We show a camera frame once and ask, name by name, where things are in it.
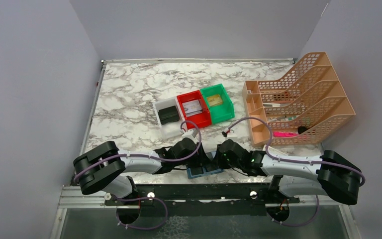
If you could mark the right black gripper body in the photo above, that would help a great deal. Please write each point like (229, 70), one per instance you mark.
(220, 157)

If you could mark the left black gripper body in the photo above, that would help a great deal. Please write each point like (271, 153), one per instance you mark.
(201, 158)

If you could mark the blue card holder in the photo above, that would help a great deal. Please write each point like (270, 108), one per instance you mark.
(209, 168)

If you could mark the gold credit card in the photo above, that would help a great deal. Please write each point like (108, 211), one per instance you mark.
(214, 100)

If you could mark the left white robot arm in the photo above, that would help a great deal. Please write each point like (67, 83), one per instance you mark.
(102, 168)

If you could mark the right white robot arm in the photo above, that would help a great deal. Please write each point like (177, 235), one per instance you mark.
(329, 174)

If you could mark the stack of cards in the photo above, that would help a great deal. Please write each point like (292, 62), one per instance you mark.
(192, 108)

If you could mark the black wallet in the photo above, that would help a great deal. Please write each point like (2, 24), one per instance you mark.
(168, 115)

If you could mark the white plastic bin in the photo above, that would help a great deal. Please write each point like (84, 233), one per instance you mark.
(171, 129)

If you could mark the red plastic bin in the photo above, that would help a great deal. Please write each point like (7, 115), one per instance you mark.
(202, 119)

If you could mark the white red box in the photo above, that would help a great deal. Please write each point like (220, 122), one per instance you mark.
(276, 152)

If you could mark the green plastic bin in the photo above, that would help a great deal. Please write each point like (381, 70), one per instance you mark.
(222, 112)

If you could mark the pink marker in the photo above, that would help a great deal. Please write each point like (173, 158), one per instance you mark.
(284, 134)

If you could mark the pens in organizer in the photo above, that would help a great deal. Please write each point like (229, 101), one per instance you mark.
(279, 118)

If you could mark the orange file organizer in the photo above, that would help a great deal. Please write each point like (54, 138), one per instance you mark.
(316, 95)

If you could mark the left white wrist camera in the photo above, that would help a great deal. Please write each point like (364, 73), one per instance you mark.
(192, 134)

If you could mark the black mounting rail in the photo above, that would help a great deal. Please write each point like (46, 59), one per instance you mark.
(193, 200)

